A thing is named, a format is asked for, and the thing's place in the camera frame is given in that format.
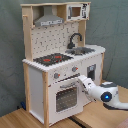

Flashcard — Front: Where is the oven knob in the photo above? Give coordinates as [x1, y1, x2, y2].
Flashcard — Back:
[54, 73, 60, 79]
[72, 66, 78, 72]

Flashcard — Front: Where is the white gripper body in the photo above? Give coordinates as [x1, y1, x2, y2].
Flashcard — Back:
[77, 74, 97, 96]

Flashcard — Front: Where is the left oven knob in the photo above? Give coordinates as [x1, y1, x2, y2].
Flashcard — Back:
[54, 73, 60, 79]

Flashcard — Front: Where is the grey sink basin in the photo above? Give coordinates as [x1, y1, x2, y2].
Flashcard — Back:
[65, 47, 95, 56]

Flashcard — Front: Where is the toy microwave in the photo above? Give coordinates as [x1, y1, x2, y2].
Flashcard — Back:
[67, 3, 90, 21]

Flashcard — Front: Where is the white cabinet door with dispenser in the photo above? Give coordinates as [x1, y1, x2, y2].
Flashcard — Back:
[81, 55, 102, 85]

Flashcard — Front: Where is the grey range hood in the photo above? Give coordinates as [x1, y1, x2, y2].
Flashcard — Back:
[35, 6, 64, 27]

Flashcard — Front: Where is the white oven door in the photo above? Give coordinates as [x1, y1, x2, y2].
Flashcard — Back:
[49, 78, 83, 125]

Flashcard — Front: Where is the small metal pot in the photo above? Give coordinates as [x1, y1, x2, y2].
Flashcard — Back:
[71, 49, 85, 55]

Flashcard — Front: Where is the black toy faucet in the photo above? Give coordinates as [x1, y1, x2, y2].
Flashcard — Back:
[67, 33, 83, 49]

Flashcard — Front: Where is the black stovetop with red burners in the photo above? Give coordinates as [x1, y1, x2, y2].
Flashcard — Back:
[34, 53, 71, 66]

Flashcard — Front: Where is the right oven knob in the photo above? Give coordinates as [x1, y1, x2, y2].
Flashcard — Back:
[72, 66, 78, 72]

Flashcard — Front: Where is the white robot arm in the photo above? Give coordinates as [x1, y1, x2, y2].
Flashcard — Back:
[78, 75, 128, 111]

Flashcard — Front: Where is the wooden toy kitchen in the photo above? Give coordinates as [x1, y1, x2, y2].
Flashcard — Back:
[22, 2, 105, 128]

